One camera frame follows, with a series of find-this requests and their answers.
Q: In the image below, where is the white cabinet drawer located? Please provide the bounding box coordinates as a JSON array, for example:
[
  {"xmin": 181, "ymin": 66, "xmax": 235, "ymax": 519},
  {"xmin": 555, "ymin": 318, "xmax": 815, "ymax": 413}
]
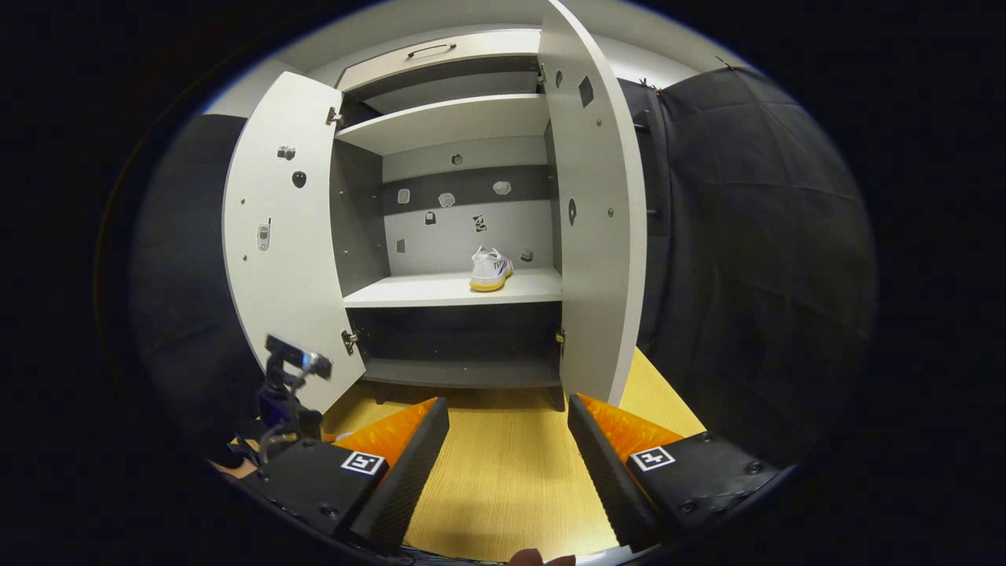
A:
[{"xmin": 336, "ymin": 29, "xmax": 543, "ymax": 94}]

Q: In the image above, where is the white shoe cabinet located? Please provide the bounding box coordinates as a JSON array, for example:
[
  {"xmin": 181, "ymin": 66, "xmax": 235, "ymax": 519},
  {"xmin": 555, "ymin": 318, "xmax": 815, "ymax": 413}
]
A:
[{"xmin": 330, "ymin": 28, "xmax": 567, "ymax": 413}]

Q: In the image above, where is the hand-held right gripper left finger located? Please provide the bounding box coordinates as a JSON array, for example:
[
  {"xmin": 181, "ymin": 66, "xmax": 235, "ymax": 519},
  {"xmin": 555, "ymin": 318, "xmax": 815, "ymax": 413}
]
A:
[{"xmin": 236, "ymin": 397, "xmax": 450, "ymax": 555}]

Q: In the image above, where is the white shoe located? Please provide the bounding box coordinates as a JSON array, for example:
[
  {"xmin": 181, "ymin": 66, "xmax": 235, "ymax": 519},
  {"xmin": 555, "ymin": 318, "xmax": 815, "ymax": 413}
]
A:
[{"xmin": 469, "ymin": 245, "xmax": 516, "ymax": 292}]

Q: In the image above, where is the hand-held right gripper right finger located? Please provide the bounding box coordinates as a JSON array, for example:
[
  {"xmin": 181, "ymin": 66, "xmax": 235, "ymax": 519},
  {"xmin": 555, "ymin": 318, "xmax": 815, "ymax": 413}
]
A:
[{"xmin": 566, "ymin": 393, "xmax": 788, "ymax": 551}]

